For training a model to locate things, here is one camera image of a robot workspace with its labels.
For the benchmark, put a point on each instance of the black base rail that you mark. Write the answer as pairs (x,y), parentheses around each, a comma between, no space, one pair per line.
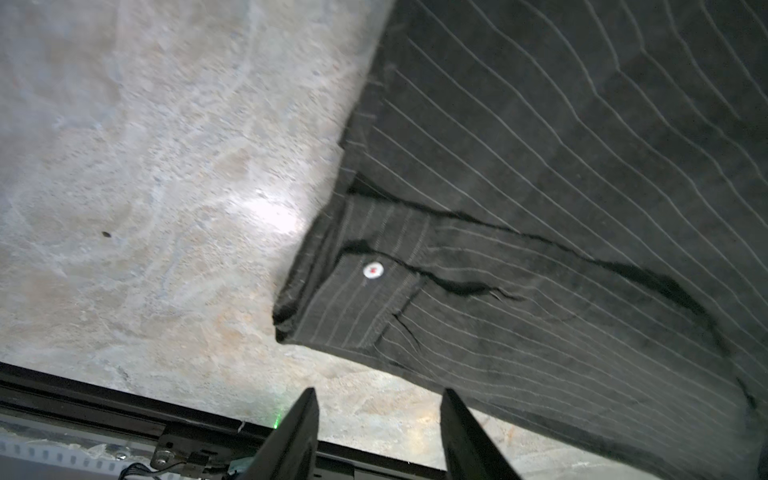
(185,442)

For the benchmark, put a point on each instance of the white slotted cable duct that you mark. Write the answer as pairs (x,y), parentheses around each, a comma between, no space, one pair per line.
(23,459)

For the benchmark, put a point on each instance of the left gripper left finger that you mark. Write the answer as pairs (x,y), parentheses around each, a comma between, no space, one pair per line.
(289,452)

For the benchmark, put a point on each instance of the dark grey pinstripe shirt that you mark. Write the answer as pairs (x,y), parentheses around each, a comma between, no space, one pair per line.
(558,209)

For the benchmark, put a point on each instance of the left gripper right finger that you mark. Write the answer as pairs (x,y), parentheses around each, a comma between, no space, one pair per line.
(469,452)

